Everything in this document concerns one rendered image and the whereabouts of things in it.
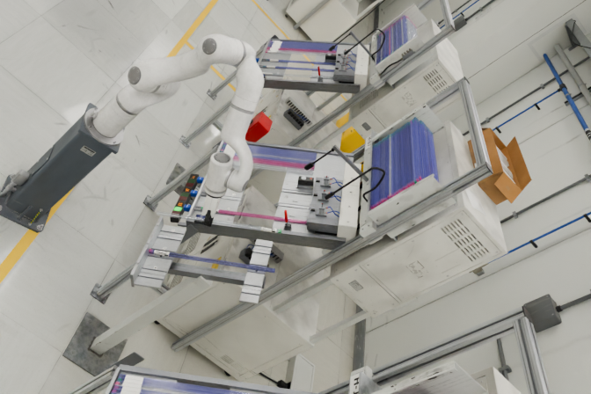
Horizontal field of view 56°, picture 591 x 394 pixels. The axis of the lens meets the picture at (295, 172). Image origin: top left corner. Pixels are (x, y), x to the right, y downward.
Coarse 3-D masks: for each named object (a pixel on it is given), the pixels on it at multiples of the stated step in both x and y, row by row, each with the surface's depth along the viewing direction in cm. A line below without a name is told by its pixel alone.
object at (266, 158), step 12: (252, 156) 293; (264, 156) 293; (276, 156) 294; (288, 156) 294; (300, 156) 295; (312, 156) 296; (252, 168) 285; (264, 168) 284; (276, 168) 285; (288, 168) 285; (300, 168) 286; (312, 168) 286
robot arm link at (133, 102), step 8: (128, 88) 229; (160, 88) 223; (168, 88) 227; (176, 88) 230; (120, 96) 228; (128, 96) 227; (136, 96) 229; (144, 96) 231; (152, 96) 231; (160, 96) 231; (168, 96) 232; (120, 104) 229; (128, 104) 228; (136, 104) 229; (144, 104) 230; (152, 104) 232; (128, 112) 230; (136, 112) 232
